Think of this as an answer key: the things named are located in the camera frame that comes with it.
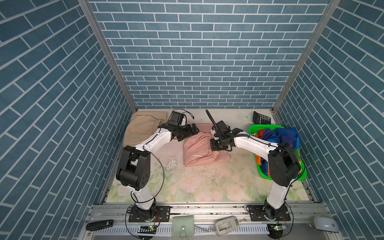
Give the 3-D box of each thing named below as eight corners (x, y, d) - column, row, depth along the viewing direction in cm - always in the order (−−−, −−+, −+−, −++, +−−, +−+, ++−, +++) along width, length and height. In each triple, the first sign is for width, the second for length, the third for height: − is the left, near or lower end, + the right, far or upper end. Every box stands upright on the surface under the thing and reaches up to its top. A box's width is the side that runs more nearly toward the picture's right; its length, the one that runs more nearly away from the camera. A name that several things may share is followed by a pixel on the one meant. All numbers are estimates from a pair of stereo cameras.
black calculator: (254, 124, 114) (255, 122, 112) (250, 113, 121) (251, 111, 119) (270, 124, 114) (272, 122, 112) (266, 113, 121) (267, 111, 119)
